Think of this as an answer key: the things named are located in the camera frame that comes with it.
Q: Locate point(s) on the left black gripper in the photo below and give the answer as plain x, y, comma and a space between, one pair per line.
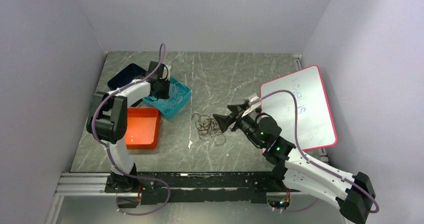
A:
166, 94

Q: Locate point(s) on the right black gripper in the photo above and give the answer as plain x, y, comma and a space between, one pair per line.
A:
224, 121

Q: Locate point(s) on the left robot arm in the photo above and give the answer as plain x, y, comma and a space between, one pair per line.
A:
108, 115

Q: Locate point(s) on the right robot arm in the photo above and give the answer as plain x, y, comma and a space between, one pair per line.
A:
352, 194

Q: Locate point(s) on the teal tray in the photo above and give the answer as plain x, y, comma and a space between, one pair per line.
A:
179, 95

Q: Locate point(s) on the navy blue tray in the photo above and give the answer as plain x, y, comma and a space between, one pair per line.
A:
125, 76

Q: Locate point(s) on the orange tray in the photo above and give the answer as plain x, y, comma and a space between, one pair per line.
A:
143, 125

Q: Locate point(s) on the pink framed whiteboard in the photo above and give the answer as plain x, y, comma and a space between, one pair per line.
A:
308, 107

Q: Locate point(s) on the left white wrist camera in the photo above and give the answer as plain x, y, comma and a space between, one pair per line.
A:
167, 72

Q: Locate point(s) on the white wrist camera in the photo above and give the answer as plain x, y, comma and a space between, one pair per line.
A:
253, 103
167, 72

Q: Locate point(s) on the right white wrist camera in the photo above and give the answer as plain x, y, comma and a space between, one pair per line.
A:
253, 103

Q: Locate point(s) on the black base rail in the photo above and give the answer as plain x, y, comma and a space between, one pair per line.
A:
197, 187

